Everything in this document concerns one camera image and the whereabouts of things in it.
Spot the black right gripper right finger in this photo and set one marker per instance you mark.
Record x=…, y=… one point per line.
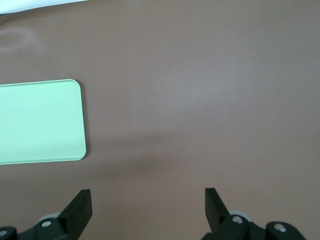
x=215, y=212

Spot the light green rectangular tray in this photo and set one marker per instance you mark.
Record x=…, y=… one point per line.
x=37, y=120

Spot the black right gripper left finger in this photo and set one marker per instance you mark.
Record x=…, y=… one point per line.
x=75, y=215

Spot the brown table mat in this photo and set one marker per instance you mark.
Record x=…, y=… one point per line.
x=187, y=100

